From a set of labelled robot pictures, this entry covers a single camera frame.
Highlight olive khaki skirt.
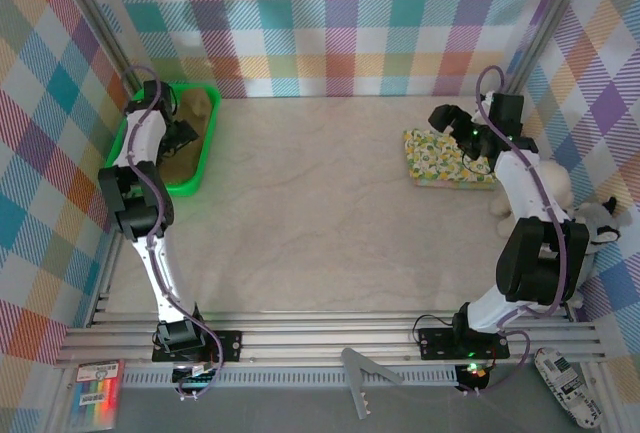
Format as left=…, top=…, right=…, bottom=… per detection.
left=159, top=85, right=214, bottom=184

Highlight lemon print skirt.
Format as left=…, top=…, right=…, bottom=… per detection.
left=403, top=127, right=499, bottom=190

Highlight pastel floral skirt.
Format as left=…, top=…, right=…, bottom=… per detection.
left=412, top=177, right=497, bottom=192

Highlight green plastic basket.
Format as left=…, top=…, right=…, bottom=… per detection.
left=103, top=83, right=222, bottom=198

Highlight white plush dog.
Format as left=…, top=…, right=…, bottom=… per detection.
left=488, top=160, right=574, bottom=234

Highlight grey plush husky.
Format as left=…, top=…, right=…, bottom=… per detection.
left=564, top=196, right=621, bottom=309

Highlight grey plastic triangular tool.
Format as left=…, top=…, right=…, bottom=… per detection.
left=341, top=347, right=404, bottom=422

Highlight coloured marker pack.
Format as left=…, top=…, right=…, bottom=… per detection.
left=69, top=358, right=125, bottom=429

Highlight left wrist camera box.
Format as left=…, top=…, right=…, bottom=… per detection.
left=174, top=120, right=201, bottom=147

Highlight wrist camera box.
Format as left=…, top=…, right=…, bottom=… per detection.
left=174, top=120, right=201, bottom=147
left=428, top=105, right=472, bottom=138

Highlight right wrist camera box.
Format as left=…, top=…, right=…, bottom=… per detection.
left=428, top=105, right=472, bottom=138

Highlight aluminium frame post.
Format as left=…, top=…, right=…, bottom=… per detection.
left=52, top=0, right=146, bottom=99
left=499, top=0, right=599, bottom=107

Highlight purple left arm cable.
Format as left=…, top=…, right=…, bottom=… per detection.
left=122, top=65, right=224, bottom=402

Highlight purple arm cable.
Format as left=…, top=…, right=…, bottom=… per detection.
left=457, top=66, right=576, bottom=397
left=122, top=65, right=224, bottom=402

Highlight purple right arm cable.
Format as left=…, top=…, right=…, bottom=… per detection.
left=457, top=66, right=576, bottom=397

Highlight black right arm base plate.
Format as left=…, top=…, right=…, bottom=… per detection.
left=417, top=326, right=511, bottom=360

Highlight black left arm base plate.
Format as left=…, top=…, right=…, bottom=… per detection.
left=152, top=330, right=244, bottom=363

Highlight aluminium base frame rails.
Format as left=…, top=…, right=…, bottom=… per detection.
left=54, top=292, right=609, bottom=370

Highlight grey slotted cable duct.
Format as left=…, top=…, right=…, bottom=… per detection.
left=122, top=370, right=461, bottom=388

